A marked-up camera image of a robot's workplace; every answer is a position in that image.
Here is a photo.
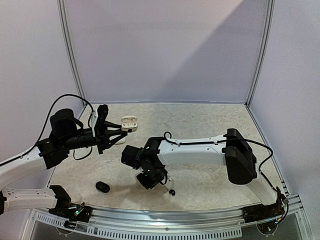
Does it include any white earbud charging case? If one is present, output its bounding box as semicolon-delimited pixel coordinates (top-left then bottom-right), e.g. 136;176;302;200
115;138;126;145

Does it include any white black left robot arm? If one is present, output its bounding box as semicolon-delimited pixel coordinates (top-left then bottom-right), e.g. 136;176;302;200
0;104;138;217

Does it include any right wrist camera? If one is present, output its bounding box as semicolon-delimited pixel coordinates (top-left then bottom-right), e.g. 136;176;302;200
121;145;143;170

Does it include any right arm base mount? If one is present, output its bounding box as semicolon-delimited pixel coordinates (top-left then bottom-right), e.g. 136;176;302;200
241;194;289;223

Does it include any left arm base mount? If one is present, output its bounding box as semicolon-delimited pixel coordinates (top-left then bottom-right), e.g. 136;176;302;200
48;198;93;223

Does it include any beige charging case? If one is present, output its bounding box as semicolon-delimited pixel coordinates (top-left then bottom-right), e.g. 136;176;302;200
120;115;139;133

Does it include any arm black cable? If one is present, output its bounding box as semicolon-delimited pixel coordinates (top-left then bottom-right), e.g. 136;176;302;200
162;131;286;196
0;93;96;161

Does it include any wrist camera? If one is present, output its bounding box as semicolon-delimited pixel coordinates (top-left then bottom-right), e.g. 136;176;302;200
121;145;143;170
89;104;109;137

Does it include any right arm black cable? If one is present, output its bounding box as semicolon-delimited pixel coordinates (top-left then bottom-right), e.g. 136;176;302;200
162;131;286;196

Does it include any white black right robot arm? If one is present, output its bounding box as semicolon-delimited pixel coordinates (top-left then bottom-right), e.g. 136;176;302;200
121;128;286;218

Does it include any black earbud near rail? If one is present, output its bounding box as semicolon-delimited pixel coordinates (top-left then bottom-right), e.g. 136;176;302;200
169;189;176;196

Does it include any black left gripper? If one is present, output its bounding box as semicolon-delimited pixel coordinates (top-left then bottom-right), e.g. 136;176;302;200
62;121;128;154

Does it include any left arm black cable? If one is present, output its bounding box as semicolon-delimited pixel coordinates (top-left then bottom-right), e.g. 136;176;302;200
0;93;96;161

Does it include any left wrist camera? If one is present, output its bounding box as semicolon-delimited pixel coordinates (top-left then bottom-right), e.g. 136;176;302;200
89;104;109;137

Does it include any aluminium front rail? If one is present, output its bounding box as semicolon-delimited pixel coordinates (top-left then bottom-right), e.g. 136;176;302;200
23;194;312;240

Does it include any black oval charging case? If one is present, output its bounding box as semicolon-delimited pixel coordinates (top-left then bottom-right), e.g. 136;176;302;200
95;181;110;193

